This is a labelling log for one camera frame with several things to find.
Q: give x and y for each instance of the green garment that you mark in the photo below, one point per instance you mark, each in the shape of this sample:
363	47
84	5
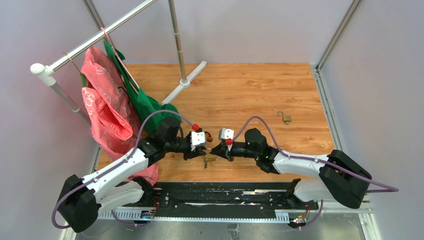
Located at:
143	104

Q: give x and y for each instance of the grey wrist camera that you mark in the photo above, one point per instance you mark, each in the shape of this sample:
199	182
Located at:
226	133
198	139

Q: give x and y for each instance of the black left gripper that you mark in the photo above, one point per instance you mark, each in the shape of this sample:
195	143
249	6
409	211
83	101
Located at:
197	152

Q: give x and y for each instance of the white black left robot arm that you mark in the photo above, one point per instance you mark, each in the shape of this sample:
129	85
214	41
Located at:
83	199

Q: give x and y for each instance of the small brass padlock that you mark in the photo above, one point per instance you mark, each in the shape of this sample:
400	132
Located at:
285	118

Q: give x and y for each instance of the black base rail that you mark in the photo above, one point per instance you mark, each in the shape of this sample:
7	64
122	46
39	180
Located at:
218	202

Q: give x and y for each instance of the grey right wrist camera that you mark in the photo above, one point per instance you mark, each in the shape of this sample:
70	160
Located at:
226	133

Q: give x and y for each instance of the orange black Opel padlock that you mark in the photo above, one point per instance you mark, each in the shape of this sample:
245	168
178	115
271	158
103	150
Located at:
209	137

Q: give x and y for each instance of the large brass padlock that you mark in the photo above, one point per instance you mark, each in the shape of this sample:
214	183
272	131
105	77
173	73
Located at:
210	158

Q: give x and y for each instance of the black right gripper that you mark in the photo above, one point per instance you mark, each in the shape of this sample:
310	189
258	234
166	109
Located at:
222	150

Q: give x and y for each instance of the aluminium frame post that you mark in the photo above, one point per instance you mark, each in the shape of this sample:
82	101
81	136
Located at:
365	213

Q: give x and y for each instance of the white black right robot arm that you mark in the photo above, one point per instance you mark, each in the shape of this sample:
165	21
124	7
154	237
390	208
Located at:
334	176

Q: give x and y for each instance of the pink patterned garment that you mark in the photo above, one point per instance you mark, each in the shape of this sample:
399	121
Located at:
114	122

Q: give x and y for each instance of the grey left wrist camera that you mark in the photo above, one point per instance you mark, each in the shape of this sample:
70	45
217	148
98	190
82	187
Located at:
198	139

